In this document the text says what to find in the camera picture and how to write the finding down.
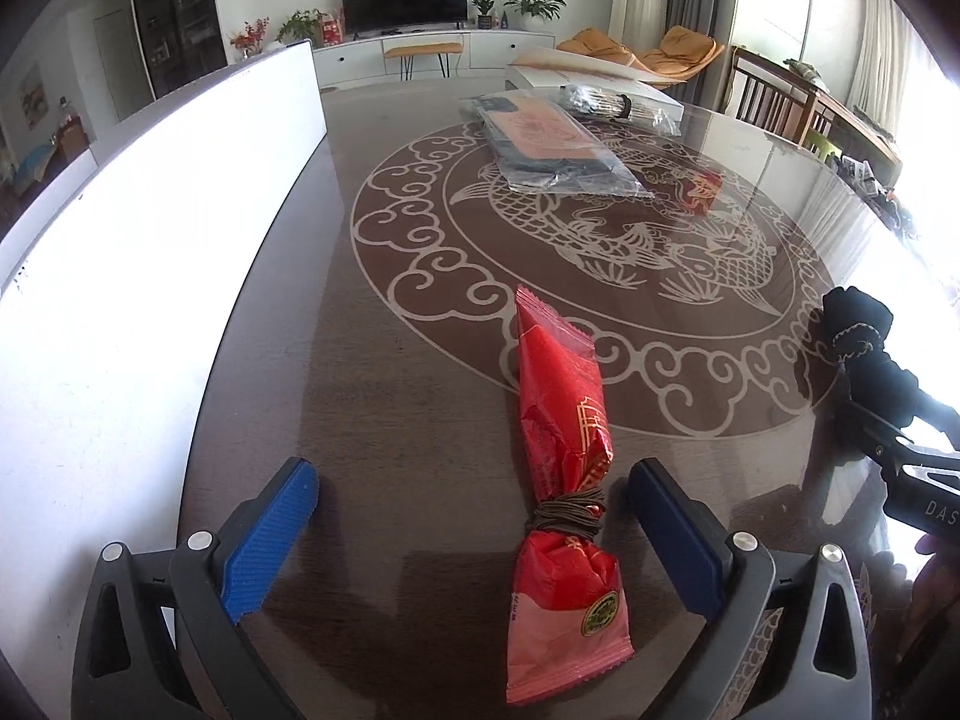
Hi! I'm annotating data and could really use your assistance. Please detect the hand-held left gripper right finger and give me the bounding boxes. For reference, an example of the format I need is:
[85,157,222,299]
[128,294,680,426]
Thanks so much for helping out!
[628,459,875,720]

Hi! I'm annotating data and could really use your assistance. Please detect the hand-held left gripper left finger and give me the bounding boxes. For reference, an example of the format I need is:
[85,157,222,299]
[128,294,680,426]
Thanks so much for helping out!
[71,456,322,720]

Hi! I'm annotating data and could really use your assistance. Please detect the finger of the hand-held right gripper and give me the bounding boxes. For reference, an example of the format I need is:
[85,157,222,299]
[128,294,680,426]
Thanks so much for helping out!
[844,397,914,467]

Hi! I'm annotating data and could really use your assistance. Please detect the black cloth pouch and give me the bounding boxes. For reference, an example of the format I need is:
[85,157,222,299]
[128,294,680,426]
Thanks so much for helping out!
[821,286,960,436]

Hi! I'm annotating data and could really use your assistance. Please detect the brown coil hair tie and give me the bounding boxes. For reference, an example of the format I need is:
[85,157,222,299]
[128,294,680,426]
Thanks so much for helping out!
[531,486,607,541]

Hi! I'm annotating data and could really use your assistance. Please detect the red and pink snack packet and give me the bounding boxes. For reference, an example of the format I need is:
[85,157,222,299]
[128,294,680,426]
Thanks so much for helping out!
[506,285,635,706]

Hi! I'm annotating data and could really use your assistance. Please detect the person's right hand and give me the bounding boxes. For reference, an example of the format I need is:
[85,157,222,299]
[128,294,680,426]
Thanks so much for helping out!
[911,532,960,616]

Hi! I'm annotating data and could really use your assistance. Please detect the large white board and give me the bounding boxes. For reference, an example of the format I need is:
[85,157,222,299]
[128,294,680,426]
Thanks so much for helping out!
[0,40,327,691]

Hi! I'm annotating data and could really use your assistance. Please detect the wooden chair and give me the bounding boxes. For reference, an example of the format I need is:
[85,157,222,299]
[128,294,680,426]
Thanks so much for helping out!
[729,46,815,140]

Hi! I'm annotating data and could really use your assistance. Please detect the sheer white curtain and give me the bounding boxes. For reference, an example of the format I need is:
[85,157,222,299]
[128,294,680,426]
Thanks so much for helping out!
[851,0,938,143]

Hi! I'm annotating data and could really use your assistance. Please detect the flat packet in plastic bag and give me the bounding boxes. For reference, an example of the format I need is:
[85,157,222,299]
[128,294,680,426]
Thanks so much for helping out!
[459,90,653,202]

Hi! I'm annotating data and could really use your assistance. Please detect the plastic bag of dark sticks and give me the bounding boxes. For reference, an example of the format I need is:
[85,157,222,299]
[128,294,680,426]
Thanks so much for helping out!
[559,85,672,134]

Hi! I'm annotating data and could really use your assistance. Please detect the orange lounge chair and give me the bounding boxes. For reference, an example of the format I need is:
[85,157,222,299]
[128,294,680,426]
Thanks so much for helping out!
[637,25,725,83]
[556,28,638,61]

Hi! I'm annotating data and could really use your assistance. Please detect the white flat box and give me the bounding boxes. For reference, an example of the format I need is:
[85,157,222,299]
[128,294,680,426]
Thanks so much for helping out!
[504,46,683,128]

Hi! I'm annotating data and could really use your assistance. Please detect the red flower arrangement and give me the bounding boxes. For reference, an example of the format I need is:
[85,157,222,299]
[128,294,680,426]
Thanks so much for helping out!
[229,17,271,57]

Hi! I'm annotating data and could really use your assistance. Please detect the orange stool with black legs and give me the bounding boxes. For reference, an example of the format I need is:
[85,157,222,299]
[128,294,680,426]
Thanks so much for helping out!
[384,43,462,81]

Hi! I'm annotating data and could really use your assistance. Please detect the bushy green potted plant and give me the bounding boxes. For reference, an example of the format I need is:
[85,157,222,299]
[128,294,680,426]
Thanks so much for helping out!
[276,10,327,46]

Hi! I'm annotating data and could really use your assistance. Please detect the white television cabinet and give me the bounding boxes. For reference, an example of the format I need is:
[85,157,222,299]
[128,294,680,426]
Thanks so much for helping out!
[311,28,556,87]

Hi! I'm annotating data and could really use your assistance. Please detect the dark glass display cabinet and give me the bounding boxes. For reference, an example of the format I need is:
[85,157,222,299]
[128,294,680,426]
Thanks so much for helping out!
[127,0,227,98]

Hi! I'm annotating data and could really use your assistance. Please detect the large leafy potted plant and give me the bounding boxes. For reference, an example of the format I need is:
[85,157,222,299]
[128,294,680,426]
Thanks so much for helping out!
[502,0,567,32]

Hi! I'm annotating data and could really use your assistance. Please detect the black television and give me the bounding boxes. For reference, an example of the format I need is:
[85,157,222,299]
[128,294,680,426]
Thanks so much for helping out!
[340,0,467,35]

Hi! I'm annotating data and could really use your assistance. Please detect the framed wall picture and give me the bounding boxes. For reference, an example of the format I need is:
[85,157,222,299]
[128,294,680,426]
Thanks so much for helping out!
[19,64,47,128]

